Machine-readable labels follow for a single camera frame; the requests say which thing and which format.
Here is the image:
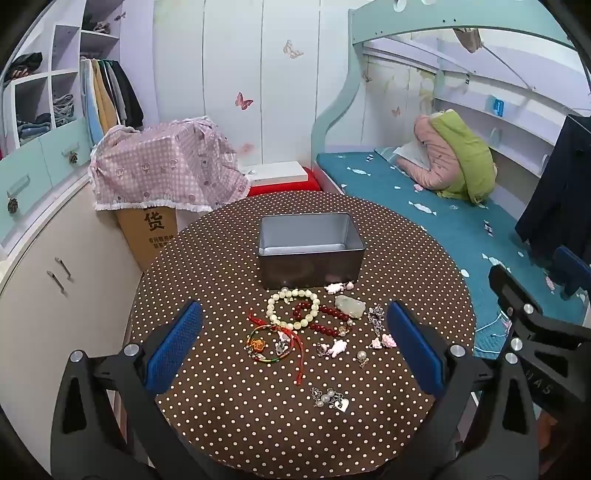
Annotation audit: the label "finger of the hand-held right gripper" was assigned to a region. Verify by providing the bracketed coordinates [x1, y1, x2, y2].
[488, 264, 555, 352]

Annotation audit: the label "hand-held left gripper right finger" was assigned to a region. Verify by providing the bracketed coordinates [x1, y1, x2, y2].
[385, 300, 541, 480]

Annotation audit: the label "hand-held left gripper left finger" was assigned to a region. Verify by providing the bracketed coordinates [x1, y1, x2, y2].
[50, 300, 218, 480]

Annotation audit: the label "dark red bead bracelet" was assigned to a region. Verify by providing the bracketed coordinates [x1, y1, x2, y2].
[292, 301, 354, 337]

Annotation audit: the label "cream bead bracelet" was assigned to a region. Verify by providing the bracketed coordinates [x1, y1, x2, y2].
[267, 287, 321, 330]

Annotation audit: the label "red string bracelet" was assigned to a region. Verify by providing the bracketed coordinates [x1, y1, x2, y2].
[247, 313, 308, 386]

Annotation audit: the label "grey metal tin box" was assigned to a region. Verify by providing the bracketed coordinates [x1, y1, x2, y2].
[257, 213, 365, 289]

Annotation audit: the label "blue cloth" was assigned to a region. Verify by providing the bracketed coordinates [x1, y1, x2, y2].
[551, 244, 591, 296]

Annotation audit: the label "pale jade pendant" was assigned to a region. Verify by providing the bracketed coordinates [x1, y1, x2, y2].
[335, 295, 366, 319]

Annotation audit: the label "brown polka dot tablecloth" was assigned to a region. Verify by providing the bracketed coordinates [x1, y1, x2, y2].
[124, 191, 477, 480]

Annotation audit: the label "cardboard box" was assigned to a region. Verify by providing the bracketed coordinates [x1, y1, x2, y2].
[115, 207, 179, 271]

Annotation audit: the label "dark hanging coat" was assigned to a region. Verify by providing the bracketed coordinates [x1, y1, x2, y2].
[515, 113, 591, 268]

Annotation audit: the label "white cabinet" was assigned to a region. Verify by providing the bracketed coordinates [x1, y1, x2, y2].
[0, 175, 144, 462]

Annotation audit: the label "teal bed sheet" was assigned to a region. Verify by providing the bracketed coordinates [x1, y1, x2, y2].
[316, 150, 591, 356]

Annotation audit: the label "pink and green quilt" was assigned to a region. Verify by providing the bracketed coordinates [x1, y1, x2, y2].
[431, 110, 498, 205]

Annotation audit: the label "pink jacket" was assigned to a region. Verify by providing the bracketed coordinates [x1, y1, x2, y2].
[397, 113, 462, 191]

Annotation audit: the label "white paper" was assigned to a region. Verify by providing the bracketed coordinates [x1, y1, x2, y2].
[396, 141, 432, 169]

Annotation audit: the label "pink checked cloth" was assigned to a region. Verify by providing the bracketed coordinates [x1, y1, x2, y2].
[89, 116, 252, 214]

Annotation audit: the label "red box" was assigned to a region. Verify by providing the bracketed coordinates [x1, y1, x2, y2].
[247, 168, 321, 198]

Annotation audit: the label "white flat box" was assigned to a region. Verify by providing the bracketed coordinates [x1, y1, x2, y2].
[241, 161, 309, 186]

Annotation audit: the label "teal drawer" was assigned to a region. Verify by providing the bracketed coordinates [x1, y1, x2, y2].
[0, 138, 49, 245]
[39, 119, 93, 174]

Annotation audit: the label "row of hanging clothes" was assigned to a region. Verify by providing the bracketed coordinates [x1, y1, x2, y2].
[79, 58, 145, 146]

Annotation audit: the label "brown cloth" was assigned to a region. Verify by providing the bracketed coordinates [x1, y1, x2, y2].
[452, 27, 483, 54]

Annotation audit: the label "white shelving unit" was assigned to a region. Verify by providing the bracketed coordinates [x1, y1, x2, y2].
[0, 0, 125, 160]

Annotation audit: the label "dark folded clothes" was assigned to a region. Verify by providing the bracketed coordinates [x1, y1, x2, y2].
[4, 52, 43, 81]

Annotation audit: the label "silver chain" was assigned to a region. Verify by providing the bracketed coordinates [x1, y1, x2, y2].
[367, 305, 386, 335]

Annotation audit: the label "colourful cord bracelet orange charm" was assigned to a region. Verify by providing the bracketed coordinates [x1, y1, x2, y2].
[246, 325, 296, 363]

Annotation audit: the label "silver heart charm bracelet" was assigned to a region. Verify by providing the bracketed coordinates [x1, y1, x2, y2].
[310, 387, 351, 412]

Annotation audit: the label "teal bunk bed frame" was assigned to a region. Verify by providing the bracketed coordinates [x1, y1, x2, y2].
[310, 0, 591, 195]

